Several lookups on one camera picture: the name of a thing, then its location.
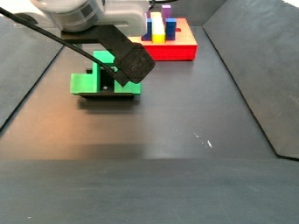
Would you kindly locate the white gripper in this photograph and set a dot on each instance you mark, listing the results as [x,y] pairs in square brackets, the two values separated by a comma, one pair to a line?
[77,15]

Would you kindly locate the green stepped bridge block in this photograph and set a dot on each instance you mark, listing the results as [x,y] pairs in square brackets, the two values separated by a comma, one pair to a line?
[79,80]

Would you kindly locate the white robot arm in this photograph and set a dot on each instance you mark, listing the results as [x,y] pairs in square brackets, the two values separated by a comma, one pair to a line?
[77,15]

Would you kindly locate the red base board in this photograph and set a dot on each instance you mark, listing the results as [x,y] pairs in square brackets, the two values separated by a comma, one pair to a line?
[174,50]

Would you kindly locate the black angle fixture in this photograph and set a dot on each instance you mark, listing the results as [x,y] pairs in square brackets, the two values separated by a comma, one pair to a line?
[109,94]

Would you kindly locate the yellow long bar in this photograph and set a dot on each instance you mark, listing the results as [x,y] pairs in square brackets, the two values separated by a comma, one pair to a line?
[158,28]

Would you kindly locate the blue right rear post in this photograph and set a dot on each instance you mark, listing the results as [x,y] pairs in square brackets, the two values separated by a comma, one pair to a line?
[147,37]

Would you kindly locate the blue post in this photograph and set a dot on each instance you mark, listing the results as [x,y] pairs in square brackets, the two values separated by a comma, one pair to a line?
[170,28]
[147,37]

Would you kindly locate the purple left front post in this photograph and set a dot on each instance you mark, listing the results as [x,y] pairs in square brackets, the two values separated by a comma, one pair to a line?
[166,11]

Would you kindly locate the blue left rear post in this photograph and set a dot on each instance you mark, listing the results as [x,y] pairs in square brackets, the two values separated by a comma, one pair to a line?
[170,28]

